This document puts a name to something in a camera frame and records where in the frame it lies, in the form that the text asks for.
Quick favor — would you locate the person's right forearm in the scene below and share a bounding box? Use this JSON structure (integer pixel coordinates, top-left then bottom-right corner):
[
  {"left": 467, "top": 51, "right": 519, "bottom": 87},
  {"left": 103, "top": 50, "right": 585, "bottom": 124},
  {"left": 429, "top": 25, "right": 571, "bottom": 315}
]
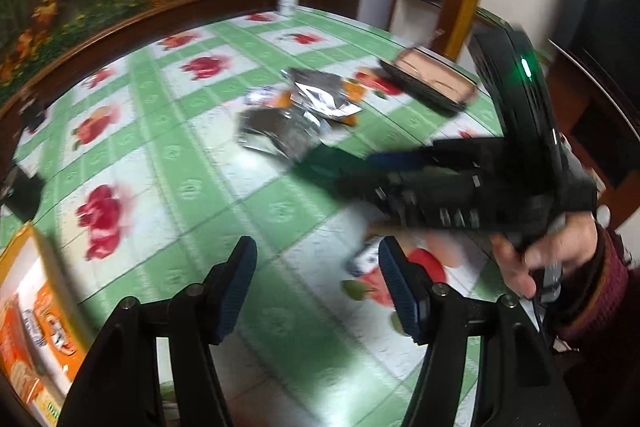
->
[{"left": 547, "top": 227, "right": 640, "bottom": 358}]

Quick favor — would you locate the person's right hand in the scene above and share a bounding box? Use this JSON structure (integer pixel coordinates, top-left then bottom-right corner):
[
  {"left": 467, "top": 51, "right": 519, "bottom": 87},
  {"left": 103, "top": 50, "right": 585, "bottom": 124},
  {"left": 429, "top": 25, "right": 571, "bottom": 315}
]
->
[{"left": 492, "top": 209, "right": 600, "bottom": 299}]

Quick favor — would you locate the large orange cracker packet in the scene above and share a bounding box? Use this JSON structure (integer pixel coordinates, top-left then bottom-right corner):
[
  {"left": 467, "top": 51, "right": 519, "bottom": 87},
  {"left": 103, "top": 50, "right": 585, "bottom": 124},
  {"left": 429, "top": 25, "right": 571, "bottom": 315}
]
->
[{"left": 0, "top": 294, "right": 56, "bottom": 413}]

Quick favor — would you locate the large silver foil packet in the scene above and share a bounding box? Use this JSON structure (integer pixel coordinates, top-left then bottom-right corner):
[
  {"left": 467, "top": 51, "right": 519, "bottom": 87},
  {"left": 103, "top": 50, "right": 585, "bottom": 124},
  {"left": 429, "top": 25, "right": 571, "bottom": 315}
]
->
[{"left": 285, "top": 67, "right": 363, "bottom": 125}]

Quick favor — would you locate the yellow box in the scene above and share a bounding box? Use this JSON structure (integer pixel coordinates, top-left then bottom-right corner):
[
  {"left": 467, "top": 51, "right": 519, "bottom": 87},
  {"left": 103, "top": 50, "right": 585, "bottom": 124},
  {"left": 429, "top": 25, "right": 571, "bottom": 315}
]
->
[{"left": 0, "top": 224, "right": 103, "bottom": 427}]

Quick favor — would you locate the orange text print snack packet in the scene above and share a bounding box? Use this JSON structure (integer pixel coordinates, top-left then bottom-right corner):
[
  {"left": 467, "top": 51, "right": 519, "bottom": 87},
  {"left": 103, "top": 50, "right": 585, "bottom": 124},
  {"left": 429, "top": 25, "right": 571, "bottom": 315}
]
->
[{"left": 342, "top": 78, "right": 365, "bottom": 128}]

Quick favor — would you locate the small black box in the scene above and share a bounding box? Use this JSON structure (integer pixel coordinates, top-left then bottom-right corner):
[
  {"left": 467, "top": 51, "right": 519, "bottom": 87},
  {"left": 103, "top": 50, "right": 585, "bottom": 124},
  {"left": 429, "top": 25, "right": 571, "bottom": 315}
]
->
[{"left": 22, "top": 99, "right": 52, "bottom": 134}]

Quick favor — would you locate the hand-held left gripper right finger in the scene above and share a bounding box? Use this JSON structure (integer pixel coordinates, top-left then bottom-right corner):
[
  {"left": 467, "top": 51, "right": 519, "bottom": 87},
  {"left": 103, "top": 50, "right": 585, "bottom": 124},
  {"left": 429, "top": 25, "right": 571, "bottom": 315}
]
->
[{"left": 379, "top": 237, "right": 586, "bottom": 427}]

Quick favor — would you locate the black television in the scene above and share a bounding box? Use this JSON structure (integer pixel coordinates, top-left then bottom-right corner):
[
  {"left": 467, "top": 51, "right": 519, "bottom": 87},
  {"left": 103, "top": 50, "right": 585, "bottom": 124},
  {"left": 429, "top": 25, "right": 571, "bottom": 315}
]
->
[{"left": 547, "top": 0, "right": 640, "bottom": 188}]

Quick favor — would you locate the fruit print tablecloth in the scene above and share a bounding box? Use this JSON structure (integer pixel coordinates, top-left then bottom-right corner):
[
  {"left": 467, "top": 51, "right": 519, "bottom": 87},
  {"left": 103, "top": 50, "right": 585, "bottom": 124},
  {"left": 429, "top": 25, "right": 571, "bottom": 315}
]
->
[{"left": 0, "top": 6, "right": 551, "bottom": 427}]

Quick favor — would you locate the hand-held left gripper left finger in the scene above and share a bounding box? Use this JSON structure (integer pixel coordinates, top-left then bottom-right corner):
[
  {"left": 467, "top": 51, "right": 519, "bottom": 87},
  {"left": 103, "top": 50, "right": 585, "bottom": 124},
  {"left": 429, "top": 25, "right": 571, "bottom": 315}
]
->
[{"left": 60, "top": 236, "right": 258, "bottom": 427}]

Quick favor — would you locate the white blue snack packet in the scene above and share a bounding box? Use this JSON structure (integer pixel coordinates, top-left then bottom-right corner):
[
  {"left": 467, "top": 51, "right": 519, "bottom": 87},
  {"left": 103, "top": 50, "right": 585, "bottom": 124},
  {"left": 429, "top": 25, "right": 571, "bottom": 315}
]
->
[
  {"left": 245, "top": 86, "right": 293, "bottom": 108},
  {"left": 347, "top": 241, "right": 382, "bottom": 279}
]

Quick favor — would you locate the black patterned glasses case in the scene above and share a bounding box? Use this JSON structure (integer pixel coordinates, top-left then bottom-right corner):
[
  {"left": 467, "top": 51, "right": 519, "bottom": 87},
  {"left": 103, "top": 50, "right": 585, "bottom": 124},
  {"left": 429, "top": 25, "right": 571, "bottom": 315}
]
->
[{"left": 379, "top": 48, "right": 479, "bottom": 114}]

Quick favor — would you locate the dark green packet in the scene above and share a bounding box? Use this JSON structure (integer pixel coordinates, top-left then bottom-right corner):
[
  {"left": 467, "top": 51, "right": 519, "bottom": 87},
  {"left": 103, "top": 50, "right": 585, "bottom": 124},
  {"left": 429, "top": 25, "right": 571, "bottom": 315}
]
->
[{"left": 292, "top": 144, "right": 381, "bottom": 192}]

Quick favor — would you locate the small silver foil packet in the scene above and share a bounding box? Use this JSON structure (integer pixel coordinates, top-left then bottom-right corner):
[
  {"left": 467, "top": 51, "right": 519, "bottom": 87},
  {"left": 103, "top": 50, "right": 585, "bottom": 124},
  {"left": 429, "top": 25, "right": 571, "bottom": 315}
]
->
[{"left": 237, "top": 109, "right": 326, "bottom": 158}]

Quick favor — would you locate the orange round biscuit print packet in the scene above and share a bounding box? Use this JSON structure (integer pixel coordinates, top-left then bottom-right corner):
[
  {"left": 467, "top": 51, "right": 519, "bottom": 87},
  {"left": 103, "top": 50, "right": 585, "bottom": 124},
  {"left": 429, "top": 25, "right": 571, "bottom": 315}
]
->
[{"left": 32, "top": 282, "right": 81, "bottom": 355}]

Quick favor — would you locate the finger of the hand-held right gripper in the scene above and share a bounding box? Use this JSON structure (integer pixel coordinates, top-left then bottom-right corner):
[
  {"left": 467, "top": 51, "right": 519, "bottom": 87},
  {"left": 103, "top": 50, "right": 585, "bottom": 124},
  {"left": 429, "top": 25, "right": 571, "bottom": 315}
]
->
[
  {"left": 340, "top": 169, "right": 497, "bottom": 234},
  {"left": 367, "top": 137, "right": 502, "bottom": 174}
]

